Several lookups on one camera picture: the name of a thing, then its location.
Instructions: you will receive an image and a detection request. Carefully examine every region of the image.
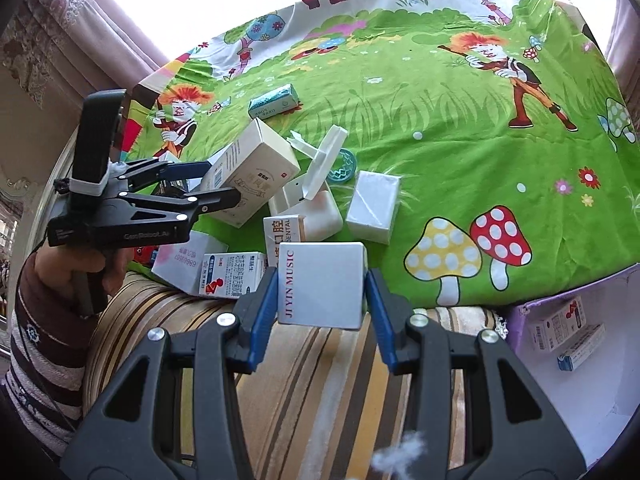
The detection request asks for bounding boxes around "purple storage box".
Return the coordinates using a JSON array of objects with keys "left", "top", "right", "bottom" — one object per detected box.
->
[{"left": 506, "top": 264, "right": 639, "bottom": 467}]

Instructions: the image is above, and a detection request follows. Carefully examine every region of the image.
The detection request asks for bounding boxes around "plain white rectangular box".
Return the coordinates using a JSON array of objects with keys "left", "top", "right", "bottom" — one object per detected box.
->
[{"left": 346, "top": 170, "right": 400, "bottom": 245}]

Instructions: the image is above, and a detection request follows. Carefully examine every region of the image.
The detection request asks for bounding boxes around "white barcode medicine box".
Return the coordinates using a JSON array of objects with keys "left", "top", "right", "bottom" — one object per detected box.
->
[{"left": 529, "top": 296, "right": 587, "bottom": 353}]

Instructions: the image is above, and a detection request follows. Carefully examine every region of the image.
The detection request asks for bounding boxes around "teal round disc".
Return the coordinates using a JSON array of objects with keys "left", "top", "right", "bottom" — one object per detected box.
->
[{"left": 326, "top": 148, "right": 357, "bottom": 184}]

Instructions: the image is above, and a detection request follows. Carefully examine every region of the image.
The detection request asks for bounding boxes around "large white cardboard box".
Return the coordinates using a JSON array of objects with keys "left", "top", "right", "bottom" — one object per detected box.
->
[{"left": 200, "top": 118, "right": 299, "bottom": 228}]

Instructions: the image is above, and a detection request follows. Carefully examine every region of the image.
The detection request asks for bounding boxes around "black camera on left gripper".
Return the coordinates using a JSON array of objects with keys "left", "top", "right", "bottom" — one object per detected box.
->
[{"left": 68, "top": 89, "right": 126, "bottom": 197}]

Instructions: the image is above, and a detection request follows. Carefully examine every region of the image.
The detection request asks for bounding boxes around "white red-blue medicine box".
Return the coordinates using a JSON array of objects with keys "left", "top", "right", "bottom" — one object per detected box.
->
[{"left": 198, "top": 252, "right": 267, "bottom": 299}]

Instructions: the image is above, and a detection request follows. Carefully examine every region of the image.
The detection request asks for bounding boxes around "teal small box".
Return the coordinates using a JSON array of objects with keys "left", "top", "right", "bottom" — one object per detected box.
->
[{"left": 247, "top": 84, "right": 300, "bottom": 119}]

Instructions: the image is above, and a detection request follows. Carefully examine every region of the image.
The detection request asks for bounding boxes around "striped sleeve left forearm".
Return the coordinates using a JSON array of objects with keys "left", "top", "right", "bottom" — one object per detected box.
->
[{"left": 1, "top": 257, "right": 98, "bottom": 460}]

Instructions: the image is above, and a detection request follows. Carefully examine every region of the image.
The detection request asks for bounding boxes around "white plastic hinged bracket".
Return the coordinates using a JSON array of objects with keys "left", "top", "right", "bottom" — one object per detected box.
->
[{"left": 288, "top": 125, "right": 348, "bottom": 200}]

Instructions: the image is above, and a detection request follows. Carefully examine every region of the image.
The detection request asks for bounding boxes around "red toy truck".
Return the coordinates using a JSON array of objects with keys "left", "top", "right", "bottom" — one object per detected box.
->
[{"left": 132, "top": 246, "right": 160, "bottom": 269}]

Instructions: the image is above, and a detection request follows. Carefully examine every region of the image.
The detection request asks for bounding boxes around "silver box pink flower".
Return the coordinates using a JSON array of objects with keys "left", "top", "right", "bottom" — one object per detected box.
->
[{"left": 151, "top": 231, "right": 228, "bottom": 296}]

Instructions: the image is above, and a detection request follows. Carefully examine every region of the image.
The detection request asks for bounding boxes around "green cartoon print cloth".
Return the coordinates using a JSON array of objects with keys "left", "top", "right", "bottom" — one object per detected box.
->
[{"left": 124, "top": 0, "right": 639, "bottom": 307}]

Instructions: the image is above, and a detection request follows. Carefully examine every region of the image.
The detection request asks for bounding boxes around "white Ji Yin Music box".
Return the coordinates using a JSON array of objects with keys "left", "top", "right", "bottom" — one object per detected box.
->
[{"left": 278, "top": 242, "right": 368, "bottom": 330}]

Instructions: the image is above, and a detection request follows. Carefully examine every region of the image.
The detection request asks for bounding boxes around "white dental gold logo box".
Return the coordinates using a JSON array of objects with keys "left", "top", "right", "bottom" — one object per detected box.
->
[{"left": 262, "top": 214, "right": 305, "bottom": 268}]

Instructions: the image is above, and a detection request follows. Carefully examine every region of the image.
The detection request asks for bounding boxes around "person left hand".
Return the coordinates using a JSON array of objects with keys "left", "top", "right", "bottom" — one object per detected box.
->
[{"left": 34, "top": 243, "right": 134, "bottom": 300}]

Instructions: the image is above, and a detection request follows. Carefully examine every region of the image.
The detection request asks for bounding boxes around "white plastic holder base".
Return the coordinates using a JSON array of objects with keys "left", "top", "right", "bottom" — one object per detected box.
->
[{"left": 268, "top": 176, "right": 344, "bottom": 242}]

